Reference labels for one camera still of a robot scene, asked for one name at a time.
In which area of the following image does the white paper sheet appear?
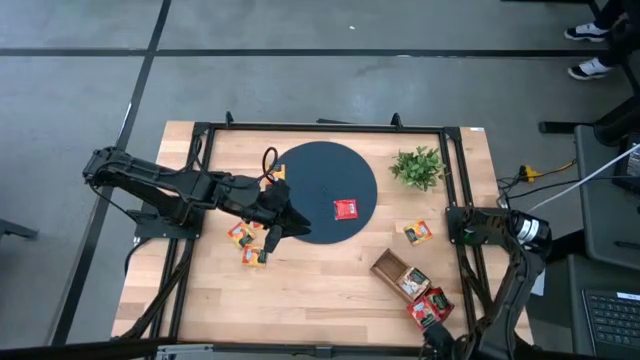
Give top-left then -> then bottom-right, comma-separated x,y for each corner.
529,269 -> 547,297

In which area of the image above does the person's white black shoe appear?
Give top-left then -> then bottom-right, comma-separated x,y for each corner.
567,57 -> 614,81
563,22 -> 609,43

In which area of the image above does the beige vanilla tea bag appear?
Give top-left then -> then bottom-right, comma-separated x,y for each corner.
396,267 -> 432,303

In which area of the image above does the white cable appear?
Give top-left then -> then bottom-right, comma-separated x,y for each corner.
527,143 -> 640,214

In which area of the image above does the black power cable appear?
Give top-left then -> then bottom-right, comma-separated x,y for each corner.
497,174 -> 621,200

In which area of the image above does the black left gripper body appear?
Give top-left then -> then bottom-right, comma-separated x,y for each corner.
239,179 -> 294,254

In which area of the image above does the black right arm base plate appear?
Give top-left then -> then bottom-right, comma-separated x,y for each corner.
446,205 -> 519,246

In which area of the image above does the yellow power cord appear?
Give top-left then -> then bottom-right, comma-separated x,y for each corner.
518,159 -> 577,184

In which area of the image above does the black device with label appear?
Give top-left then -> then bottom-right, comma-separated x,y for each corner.
613,133 -> 640,194

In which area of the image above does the black laptop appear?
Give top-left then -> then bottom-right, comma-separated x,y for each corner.
581,288 -> 640,354

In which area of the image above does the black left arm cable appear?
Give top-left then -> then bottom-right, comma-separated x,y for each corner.
261,145 -> 282,185

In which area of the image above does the dark grey desk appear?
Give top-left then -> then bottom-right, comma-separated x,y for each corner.
567,254 -> 640,360

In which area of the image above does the person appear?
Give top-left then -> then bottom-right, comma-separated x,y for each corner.
592,0 -> 640,69

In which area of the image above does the green plant in white pot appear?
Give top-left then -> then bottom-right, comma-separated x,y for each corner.
389,145 -> 447,193

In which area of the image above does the grey furniture foot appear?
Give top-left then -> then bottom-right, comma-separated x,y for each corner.
0,218 -> 40,240

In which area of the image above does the black office chair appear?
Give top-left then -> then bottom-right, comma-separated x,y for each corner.
592,74 -> 640,149

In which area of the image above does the black overhead crossbeam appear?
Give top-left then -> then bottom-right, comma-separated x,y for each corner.
0,337 -> 640,360

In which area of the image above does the wooden compartment tray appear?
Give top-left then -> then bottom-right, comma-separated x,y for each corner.
369,247 -> 456,329

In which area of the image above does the round dark blue woven mat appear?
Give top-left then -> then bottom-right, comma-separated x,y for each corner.
273,140 -> 379,246

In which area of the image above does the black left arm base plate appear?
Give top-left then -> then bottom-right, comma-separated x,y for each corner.
133,199 -> 206,240

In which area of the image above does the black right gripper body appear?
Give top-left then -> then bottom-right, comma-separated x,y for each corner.
424,332 -> 479,360

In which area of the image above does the black floor foot bar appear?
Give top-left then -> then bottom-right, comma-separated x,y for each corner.
537,120 -> 577,135

